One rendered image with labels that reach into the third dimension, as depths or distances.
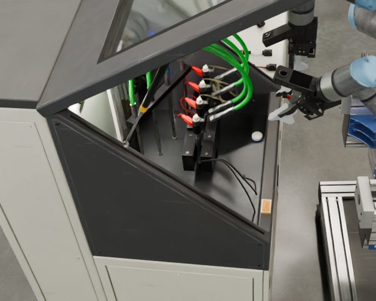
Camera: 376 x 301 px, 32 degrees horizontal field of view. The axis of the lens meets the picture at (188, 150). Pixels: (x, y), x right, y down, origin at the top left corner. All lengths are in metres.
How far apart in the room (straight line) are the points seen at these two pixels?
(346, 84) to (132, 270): 1.00
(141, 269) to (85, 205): 0.36
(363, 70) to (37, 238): 1.17
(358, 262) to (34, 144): 1.56
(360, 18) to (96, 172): 1.04
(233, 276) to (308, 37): 0.79
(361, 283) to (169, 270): 0.93
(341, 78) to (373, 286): 1.34
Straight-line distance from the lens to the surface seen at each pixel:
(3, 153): 1.87
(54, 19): 1.91
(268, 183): 2.11
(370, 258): 2.86
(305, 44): 1.97
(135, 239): 2.05
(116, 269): 2.23
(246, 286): 2.19
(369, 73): 1.58
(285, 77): 1.70
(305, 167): 3.40
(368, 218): 2.04
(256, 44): 2.55
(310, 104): 1.72
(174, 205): 1.87
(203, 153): 2.15
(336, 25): 4.28
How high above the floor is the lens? 2.58
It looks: 48 degrees down
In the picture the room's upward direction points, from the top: 7 degrees counter-clockwise
